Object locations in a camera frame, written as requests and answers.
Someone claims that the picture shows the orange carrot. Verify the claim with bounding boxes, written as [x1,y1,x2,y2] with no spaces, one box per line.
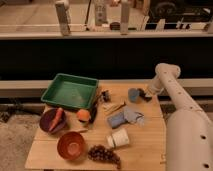
[49,108,63,132]

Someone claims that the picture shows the grey crumpled cloth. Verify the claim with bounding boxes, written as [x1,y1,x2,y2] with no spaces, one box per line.
[124,106,144,125]

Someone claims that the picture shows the purple bowl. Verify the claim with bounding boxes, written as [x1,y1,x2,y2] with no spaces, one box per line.
[39,108,66,134]

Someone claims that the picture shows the green plastic tray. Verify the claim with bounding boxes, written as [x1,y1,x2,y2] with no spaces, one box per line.
[41,73,99,109]

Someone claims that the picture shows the small dark toy figure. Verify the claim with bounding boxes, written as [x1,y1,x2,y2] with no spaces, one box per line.
[101,90,111,102]

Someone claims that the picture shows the dark eggplant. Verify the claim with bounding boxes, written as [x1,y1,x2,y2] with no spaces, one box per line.
[89,98,99,124]

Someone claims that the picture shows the orange fruit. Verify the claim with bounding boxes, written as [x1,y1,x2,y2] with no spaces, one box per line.
[77,109,91,122]

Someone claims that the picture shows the orange wooden bowl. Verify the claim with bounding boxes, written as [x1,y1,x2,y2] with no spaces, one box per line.
[57,131,86,161]

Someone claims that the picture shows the white cup lying sideways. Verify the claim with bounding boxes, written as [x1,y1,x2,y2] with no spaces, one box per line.
[107,128,130,148]

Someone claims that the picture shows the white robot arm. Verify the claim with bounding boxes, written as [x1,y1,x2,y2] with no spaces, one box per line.
[145,63,213,171]

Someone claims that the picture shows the black eraser with blue pad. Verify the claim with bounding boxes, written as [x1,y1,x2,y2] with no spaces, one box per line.
[128,88,151,103]

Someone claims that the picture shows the bunch of dark grapes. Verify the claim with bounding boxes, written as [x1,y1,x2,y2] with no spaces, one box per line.
[88,145,121,169]

